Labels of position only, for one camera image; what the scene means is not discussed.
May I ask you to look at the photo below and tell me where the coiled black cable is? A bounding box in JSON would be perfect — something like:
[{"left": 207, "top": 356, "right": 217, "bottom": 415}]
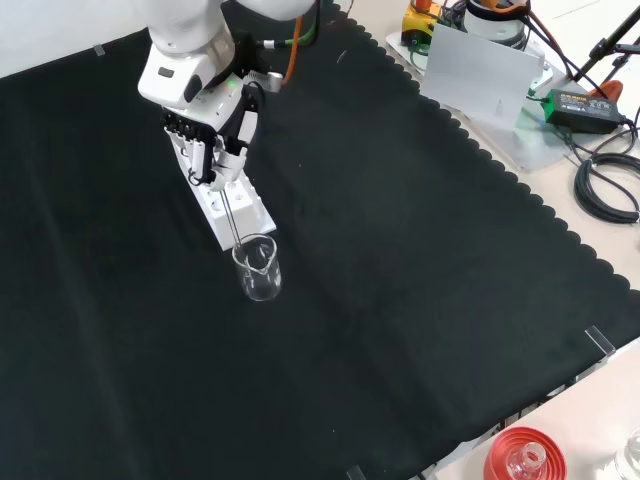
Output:
[{"left": 573, "top": 152, "right": 640, "bottom": 225}]

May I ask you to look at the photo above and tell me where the clear glass rod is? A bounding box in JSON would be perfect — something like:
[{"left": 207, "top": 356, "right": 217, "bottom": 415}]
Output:
[{"left": 219, "top": 185, "right": 251, "bottom": 271}]

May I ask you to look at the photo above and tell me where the grey base plate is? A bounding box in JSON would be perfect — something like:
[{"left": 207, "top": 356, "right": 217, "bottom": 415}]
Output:
[{"left": 383, "top": 29, "right": 604, "bottom": 175}]

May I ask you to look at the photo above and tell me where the clear glass vessel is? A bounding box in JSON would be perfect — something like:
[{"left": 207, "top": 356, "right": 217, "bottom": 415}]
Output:
[{"left": 613, "top": 430, "right": 640, "bottom": 480}]

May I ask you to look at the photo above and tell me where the black tripod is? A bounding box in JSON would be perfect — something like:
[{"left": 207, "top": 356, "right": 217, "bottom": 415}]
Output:
[{"left": 572, "top": 7, "right": 640, "bottom": 99}]

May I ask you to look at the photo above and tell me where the green cable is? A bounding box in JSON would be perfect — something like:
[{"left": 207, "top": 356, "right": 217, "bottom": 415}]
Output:
[{"left": 292, "top": 0, "right": 322, "bottom": 50}]

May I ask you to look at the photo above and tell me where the black power adapter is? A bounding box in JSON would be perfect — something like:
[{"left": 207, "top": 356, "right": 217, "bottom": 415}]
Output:
[{"left": 543, "top": 88, "right": 622, "bottom": 135}]

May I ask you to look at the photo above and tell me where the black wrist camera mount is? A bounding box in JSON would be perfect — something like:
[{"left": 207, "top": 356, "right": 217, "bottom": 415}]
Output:
[{"left": 230, "top": 30, "right": 287, "bottom": 96}]

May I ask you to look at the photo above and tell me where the clear glass beaker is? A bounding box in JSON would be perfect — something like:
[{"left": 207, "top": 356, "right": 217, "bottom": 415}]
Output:
[{"left": 231, "top": 232, "right": 283, "bottom": 303}]

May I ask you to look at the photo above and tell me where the black cloth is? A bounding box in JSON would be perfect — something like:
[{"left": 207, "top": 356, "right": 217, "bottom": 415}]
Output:
[{"left": 0, "top": 0, "right": 640, "bottom": 480}]

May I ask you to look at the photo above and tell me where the white test tube rack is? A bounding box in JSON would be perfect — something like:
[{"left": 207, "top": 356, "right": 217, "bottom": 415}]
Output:
[{"left": 169, "top": 133, "right": 278, "bottom": 252}]

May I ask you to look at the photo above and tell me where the yellow stop button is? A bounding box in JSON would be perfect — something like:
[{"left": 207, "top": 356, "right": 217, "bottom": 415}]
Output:
[{"left": 402, "top": 0, "right": 444, "bottom": 47}]

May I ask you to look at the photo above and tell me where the orange plastic piece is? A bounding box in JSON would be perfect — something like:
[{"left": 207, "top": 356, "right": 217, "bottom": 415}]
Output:
[{"left": 588, "top": 79, "right": 624, "bottom": 101}]

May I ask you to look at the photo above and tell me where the pale board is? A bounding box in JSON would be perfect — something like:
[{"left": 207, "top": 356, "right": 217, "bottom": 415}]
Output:
[{"left": 422, "top": 23, "right": 547, "bottom": 130}]

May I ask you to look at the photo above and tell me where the small clear glass flask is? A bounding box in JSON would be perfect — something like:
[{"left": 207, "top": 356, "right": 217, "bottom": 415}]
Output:
[{"left": 506, "top": 441, "right": 548, "bottom": 480}]

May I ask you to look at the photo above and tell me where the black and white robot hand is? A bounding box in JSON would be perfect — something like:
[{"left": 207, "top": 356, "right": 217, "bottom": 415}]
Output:
[{"left": 160, "top": 74, "right": 261, "bottom": 194}]

